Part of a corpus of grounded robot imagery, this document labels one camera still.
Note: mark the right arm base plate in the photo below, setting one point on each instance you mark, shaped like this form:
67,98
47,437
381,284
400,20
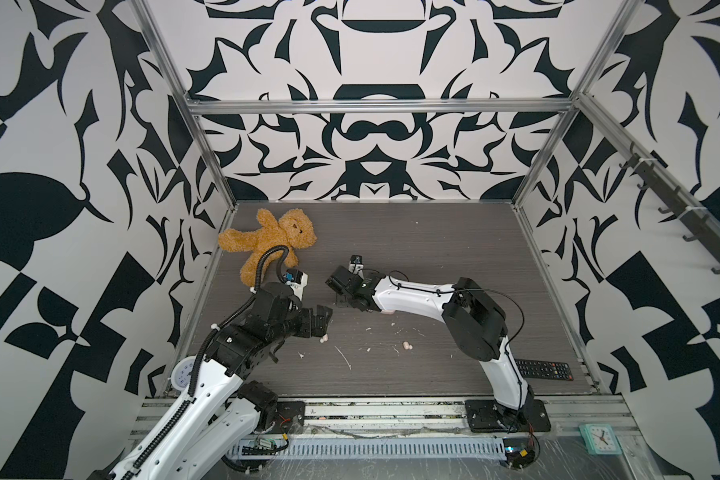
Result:
487,416

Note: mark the small green desk clock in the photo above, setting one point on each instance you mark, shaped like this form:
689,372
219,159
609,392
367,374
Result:
600,439

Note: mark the wall hook rail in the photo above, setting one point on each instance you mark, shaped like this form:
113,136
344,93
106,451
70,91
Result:
677,203

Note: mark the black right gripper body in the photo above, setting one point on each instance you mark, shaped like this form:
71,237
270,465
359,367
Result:
352,302

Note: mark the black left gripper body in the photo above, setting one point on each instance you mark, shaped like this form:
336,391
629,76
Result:
301,324

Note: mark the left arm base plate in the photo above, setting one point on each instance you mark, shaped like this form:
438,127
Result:
290,415

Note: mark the brown teddy bear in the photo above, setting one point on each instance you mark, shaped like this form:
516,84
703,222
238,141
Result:
293,229

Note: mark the white cable duct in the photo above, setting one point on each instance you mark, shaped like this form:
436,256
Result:
381,448

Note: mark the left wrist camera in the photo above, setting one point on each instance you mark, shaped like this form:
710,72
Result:
297,281

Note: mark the black remote control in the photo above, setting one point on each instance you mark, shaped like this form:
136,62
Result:
544,370

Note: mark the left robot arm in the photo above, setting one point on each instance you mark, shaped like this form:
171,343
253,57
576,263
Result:
220,405

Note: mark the aluminium frame corner post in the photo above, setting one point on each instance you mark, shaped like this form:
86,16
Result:
544,155

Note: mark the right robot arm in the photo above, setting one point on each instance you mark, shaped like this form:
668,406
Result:
474,320

